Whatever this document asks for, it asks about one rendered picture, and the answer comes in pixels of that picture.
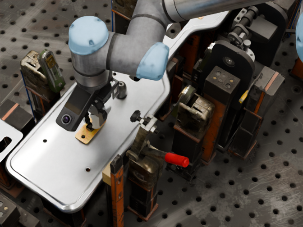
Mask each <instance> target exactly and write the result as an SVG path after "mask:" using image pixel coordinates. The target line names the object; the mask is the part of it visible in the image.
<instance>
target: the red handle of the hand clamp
mask: <svg viewBox="0 0 303 227"><path fill-rule="evenodd" d="M140 153H141V154H145V155H148V156H151V157H154V158H158V159H161V160H164V161H166V162H168V163H172V164H175V165H178V166H181V167H187V166H188V165H189V159H188V158H187V157H184V156H181V155H177V154H173V153H170V152H168V153H167V152H164V151H160V150H156V149H153V148H150V147H146V146H144V147H143V148H142V150H141V151H140Z"/></svg>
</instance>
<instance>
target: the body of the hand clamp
mask: <svg viewBox="0 0 303 227"><path fill-rule="evenodd" d="M163 163H164V160H161V159H158V158H154V157H151V156H148V155H145V154H141V153H140V154H139V156H138V161H137V162H135V161H133V160H132V159H130V158H129V177H128V179H129V180H131V181H132V193H131V194H130V196H129V206H128V207H127V210H129V211H130V212H132V213H133V214H135V215H137V216H138V217H139V218H141V219H142V220H144V221H145V222H147V221H148V220H149V218H150V217H151V216H152V214H153V213H154V212H155V210H156V209H157V207H158V204H157V203H156V201H157V194H158V192H157V191H156V187H157V181H158V180H159V178H160V177H161V176H162V169H163Z"/></svg>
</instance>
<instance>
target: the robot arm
mask: <svg viewBox="0 0 303 227"><path fill-rule="evenodd" d="M269 1H274V0H137V4H136V7H135V9H134V12H133V15H132V18H131V21H130V23H129V27H128V29H127V32H126V35H124V34H119V33H115V32H110V31H108V29H107V27H106V25H105V23H104V22H103V21H101V20H100V19H99V18H97V17H94V16H84V17H81V18H78V19H77V20H75V21H74V22H73V23H72V25H71V26H70V28H69V49H70V53H71V59H72V65H73V74H74V77H75V81H76V83H77V85H76V86H75V88H74V90H73V91H72V93H71V95H70V97H69V98H68V100H67V101H66V103H65V105H64V106H63V108H62V110H61V112H60V113H59V115H58V117H57V118H56V120H55V122H56V124H57V125H59V126H60V127H62V128H63V129H65V130H66V131H69V132H75V131H76V130H77V128H78V127H79V125H80V123H81V121H82V120H83V121H84V123H86V124H89V123H90V118H89V113H88V112H90V113H91V114H90V117H91V119H92V128H94V129H98V128H100V127H101V126H102V124H103V123H104V122H105V121H106V119H107V115H108V113H109V112H110V110H111V105H110V106H108V107H106V108H105V105H104V104H105V103H106V102H107V101H108V100H109V99H110V97H111V94H112V99H113V100H114V98H115V97H116V96H117V95H118V94H119V81H118V80H116V79H115V78H113V72H117V73H122V74H126V75H130V76H134V77H137V78H139V79H142V78H144V79H149V80H154V81H158V80H160V79H162V78H163V76H164V73H165V69H166V65H167V62H168V57H169V51H170V49H169V46H168V45H165V44H163V40H164V37H165V33H166V30H167V27H168V25H169V24H173V23H178V22H181V21H185V20H190V19H194V18H199V17H203V16H207V15H211V14H217V13H221V12H225V11H229V10H234V9H239V8H243V7H247V6H251V5H257V4H261V3H265V2H269ZM296 50H297V53H298V56H299V58H300V60H301V61H302V63H303V0H302V3H301V9H300V15H299V19H298V22H297V26H296ZM111 81H112V82H113V81H115V84H114V85H113V86H112V85H111ZM116 87H117V92H116V93H115V94H114V90H115V88H116Z"/></svg>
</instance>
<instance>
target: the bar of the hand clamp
mask: <svg viewBox="0 0 303 227"><path fill-rule="evenodd" d="M140 112H141V111H139V110H135V111H134V113H133V114H132V116H131V117H130V121H131V122H136V121H139V125H140V126H139V129H138V132H137V134H136V136H135V139H134V142H133V144H132V147H131V149H130V150H131V151H132V152H134V153H135V154H136V155H137V156H139V154H140V151H141V150H142V148H143V147H144V146H146V145H147V142H148V140H149V138H150V136H151V134H152V133H155V134H158V133H159V130H158V129H157V126H156V122H157V120H158V119H157V118H155V117H154V116H152V115H151V114H149V115H148V116H147V118H145V117H143V118H141V117H140V115H141V113H140Z"/></svg>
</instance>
